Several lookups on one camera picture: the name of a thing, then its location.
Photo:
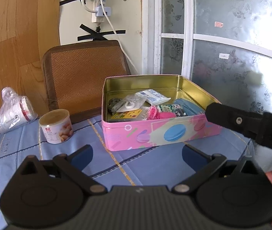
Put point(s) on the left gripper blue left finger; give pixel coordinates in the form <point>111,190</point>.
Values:
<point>81,158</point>

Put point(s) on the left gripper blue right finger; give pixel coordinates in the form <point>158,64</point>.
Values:
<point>195,158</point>

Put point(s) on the blue cloth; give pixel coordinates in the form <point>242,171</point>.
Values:
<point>189,107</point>

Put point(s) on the patterned small pouch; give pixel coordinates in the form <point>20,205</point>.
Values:
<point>171,110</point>

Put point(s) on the pink fluffy scrunchie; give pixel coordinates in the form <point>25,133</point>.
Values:
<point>153,113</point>

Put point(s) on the yellow card packet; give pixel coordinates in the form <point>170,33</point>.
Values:
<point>126,116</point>

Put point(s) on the white blue wipes packet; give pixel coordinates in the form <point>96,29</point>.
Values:
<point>153,97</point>

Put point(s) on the smiley hook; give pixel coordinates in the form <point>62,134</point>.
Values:
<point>129,103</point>

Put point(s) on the blue checked tablecloth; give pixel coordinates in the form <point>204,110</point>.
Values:
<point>162,165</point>

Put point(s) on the pink tin box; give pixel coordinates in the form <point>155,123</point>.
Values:
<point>121,136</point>

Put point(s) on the clear bag with white roll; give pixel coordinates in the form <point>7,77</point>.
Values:
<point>15,111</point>

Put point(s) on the brown woven chair back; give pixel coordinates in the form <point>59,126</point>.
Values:
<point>74,75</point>

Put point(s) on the wooden floor-pattern board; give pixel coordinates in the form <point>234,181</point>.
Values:
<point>28,29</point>

